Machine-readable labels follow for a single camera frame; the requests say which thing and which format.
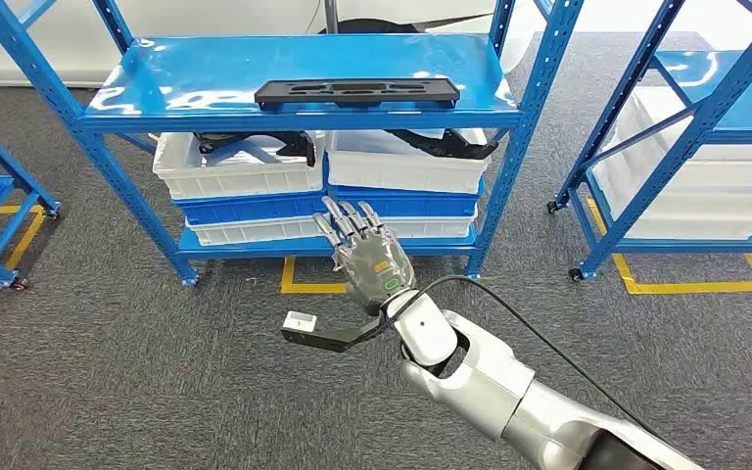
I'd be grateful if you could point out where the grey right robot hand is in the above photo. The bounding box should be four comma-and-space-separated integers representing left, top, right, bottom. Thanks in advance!
311, 195, 417, 318

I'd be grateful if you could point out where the black plastic panel part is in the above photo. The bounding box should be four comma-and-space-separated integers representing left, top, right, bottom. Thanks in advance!
254, 77, 461, 110

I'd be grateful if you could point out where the black curved plastic part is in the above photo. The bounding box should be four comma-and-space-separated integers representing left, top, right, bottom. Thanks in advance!
385, 128, 500, 162
193, 130, 317, 168

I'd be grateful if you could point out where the white plastic bin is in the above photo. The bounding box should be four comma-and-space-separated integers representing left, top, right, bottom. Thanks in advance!
152, 131, 327, 201
612, 85, 752, 196
590, 155, 752, 241
185, 213, 332, 248
325, 128, 493, 195
375, 207, 480, 240

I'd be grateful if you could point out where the yellow floor tape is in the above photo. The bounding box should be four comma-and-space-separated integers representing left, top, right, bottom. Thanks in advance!
0, 204, 46, 300
280, 257, 348, 295
587, 197, 752, 297

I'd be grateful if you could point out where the black car wheel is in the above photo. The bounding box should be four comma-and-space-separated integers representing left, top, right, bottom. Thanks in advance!
333, 18, 446, 37

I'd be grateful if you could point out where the white car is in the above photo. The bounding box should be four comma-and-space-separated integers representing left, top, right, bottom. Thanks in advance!
0, 0, 533, 89

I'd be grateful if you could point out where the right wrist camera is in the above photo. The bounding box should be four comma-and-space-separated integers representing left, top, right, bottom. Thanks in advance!
280, 310, 391, 354

